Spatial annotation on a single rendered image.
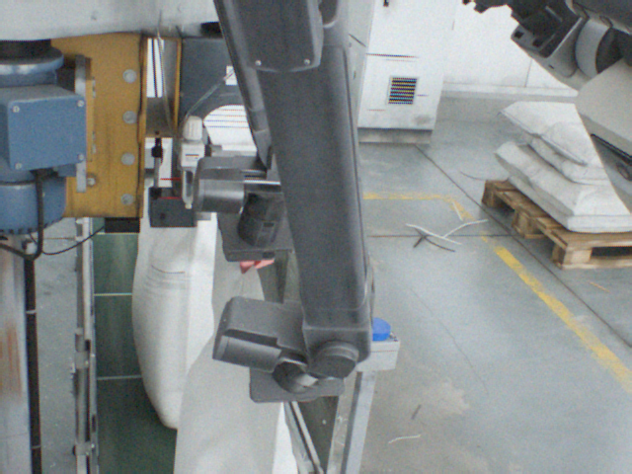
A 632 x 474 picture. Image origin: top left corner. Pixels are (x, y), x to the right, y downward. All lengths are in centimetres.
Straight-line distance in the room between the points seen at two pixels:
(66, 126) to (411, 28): 420
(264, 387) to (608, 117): 48
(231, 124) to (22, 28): 322
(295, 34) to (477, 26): 561
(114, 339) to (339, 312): 163
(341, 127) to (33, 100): 60
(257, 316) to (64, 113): 44
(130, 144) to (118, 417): 83
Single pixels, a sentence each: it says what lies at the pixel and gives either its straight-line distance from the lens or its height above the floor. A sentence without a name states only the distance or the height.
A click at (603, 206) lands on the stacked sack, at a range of 393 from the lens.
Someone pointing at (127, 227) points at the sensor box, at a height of 101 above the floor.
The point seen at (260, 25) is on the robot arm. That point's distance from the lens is 41.
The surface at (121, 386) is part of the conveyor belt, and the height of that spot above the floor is 38.
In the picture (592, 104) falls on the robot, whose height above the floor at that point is 139.
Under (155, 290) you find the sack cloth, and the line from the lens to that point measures 178.
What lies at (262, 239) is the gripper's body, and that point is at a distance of 108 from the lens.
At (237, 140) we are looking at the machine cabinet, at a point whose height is 23.
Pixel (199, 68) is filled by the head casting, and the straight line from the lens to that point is 131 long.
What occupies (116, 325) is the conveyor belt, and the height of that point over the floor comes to 38.
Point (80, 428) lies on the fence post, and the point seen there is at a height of 49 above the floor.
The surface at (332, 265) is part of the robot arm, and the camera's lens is 61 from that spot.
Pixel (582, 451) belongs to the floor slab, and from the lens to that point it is 279.
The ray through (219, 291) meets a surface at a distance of 138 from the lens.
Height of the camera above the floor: 160
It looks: 25 degrees down
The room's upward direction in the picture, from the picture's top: 7 degrees clockwise
